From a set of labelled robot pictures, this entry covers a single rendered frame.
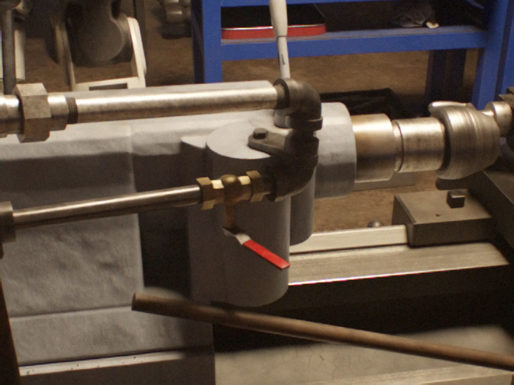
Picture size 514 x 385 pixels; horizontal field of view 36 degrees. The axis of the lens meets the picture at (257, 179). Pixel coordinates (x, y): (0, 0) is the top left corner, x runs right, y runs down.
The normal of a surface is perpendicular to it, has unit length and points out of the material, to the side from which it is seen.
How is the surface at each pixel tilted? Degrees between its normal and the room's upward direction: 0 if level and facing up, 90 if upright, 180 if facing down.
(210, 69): 90
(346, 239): 45
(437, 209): 0
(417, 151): 76
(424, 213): 0
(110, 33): 71
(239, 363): 22
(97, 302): 66
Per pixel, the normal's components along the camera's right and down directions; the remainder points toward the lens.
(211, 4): 0.16, 0.46
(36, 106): 0.45, -0.17
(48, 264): 0.14, 0.13
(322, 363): -0.37, -0.81
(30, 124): 0.44, 0.57
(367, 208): 0.00, -0.89
